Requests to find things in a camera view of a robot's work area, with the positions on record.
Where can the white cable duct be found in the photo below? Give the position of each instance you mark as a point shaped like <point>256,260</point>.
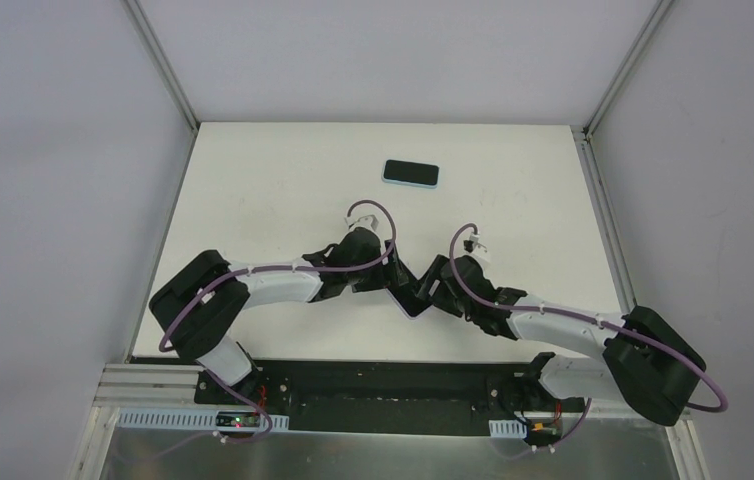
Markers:
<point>188,420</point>
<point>507,429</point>

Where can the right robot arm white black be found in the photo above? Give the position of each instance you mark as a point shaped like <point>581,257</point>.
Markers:
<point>635,358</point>

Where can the right white cable duct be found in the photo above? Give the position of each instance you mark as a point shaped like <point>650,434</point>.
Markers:
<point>507,429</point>

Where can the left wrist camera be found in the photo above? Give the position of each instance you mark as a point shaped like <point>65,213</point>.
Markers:
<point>368,222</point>

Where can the lavender phone case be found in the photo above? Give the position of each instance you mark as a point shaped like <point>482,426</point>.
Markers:
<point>409,304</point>

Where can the right aluminium frame rail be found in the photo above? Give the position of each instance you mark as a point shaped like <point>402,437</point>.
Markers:
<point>604,214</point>

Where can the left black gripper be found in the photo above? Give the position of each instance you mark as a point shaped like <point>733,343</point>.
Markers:
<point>384,270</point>

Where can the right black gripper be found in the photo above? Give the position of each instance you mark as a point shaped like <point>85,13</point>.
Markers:
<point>439,278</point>

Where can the black phone light blue case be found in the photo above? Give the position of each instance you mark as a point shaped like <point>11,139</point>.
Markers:
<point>409,173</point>

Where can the right controller board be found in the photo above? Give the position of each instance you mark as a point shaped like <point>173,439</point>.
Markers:
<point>544,431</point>

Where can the controller board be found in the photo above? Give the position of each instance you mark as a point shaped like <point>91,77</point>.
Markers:
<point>544,431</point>
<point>238,421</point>

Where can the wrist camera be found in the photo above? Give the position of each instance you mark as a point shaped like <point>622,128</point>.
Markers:
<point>472,245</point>
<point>368,222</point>

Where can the left controller board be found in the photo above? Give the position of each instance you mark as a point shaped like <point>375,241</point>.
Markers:
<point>238,421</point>

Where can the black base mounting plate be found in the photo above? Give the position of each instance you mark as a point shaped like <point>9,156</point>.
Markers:
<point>446,399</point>

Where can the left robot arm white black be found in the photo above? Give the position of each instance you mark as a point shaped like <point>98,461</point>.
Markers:
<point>197,306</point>

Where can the aluminium frame rail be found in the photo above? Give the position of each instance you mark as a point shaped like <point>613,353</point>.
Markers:
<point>604,214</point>
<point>146,385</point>

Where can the black phone purple frame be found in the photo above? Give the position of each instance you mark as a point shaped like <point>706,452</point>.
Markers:
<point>410,289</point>

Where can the left white cable duct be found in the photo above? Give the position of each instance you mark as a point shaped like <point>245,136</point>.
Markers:
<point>188,420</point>

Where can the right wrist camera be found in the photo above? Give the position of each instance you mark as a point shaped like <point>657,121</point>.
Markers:
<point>472,245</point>

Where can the left aluminium frame rail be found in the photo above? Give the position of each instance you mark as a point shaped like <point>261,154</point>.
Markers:
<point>146,385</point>

